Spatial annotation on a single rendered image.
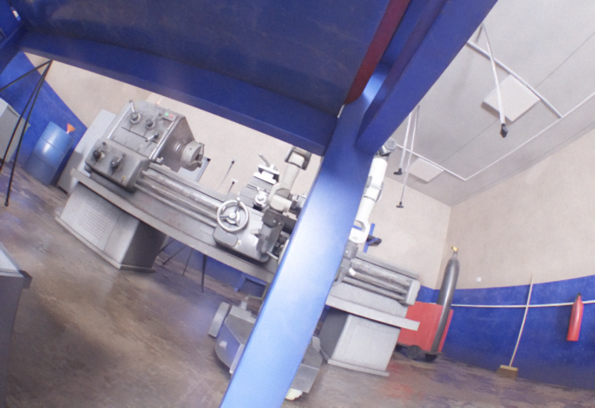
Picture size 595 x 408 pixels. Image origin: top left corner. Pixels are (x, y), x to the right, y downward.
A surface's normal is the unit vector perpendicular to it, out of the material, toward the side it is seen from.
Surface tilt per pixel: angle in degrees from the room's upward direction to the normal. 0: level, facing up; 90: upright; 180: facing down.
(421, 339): 90
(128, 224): 90
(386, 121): 180
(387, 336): 90
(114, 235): 90
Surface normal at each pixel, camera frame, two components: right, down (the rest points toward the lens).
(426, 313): -0.83, -0.47
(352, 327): 0.13, -0.34
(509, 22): -0.36, 0.86
